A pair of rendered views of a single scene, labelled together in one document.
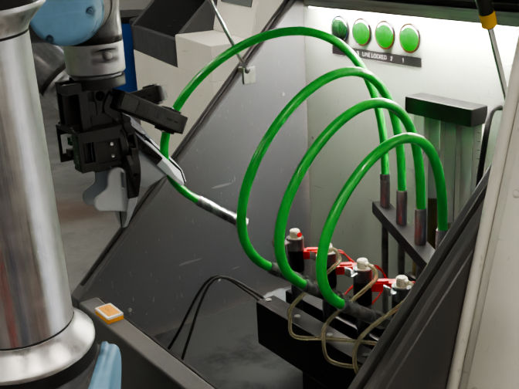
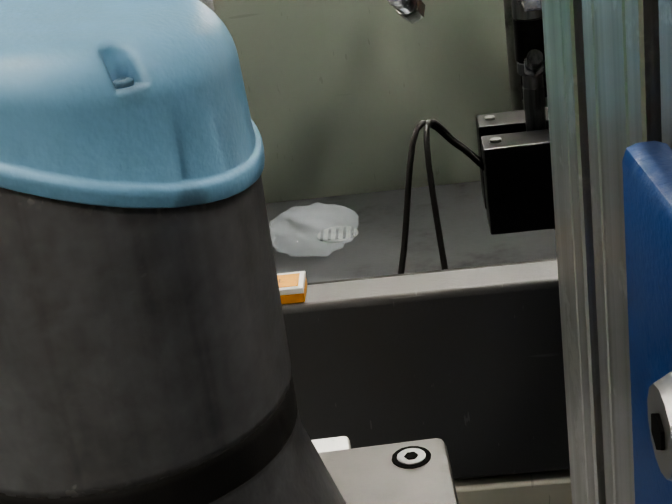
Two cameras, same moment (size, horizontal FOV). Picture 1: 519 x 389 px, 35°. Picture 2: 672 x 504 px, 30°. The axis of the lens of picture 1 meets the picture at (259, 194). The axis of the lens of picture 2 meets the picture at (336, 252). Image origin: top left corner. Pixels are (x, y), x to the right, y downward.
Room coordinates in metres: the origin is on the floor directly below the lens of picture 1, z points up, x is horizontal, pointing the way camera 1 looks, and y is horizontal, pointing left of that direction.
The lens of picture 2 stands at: (0.71, 0.88, 1.33)
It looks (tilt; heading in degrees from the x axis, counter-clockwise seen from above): 23 degrees down; 310
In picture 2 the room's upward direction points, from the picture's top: 8 degrees counter-clockwise
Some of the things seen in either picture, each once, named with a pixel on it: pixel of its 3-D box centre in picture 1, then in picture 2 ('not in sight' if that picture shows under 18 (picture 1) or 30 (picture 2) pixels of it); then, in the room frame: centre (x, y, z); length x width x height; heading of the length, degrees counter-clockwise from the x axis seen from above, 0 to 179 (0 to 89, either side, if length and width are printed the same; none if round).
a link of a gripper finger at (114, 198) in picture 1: (113, 200); not in sight; (1.04, 0.19, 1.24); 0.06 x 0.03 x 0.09; 125
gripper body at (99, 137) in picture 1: (96, 121); not in sight; (1.05, 0.21, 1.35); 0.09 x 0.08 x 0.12; 125
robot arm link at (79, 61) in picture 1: (96, 59); not in sight; (1.05, 0.20, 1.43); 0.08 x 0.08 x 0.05
